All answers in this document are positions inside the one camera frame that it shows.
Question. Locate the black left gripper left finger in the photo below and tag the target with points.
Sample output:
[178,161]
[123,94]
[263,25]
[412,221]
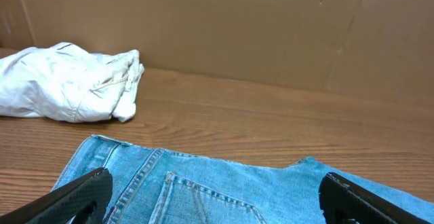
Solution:
[83,200]

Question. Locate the blue denim jeans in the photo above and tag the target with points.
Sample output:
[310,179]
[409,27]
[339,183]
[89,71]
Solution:
[157,185]

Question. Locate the folded white trousers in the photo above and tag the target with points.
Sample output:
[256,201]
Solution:
[67,83]

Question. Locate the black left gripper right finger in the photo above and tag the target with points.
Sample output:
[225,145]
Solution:
[343,201]

